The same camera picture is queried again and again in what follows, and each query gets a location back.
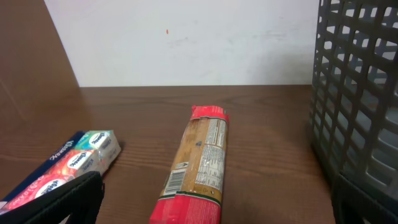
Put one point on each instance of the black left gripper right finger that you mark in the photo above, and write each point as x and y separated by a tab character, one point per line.
355	201

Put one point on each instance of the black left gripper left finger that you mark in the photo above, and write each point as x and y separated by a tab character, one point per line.
77	201

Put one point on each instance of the Kleenex tissue multipack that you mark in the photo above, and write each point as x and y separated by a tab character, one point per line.
85	151

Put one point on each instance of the red spaghetti packet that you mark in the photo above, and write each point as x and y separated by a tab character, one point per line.
193	189

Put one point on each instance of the grey plastic basket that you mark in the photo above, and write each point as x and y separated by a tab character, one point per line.
353	111

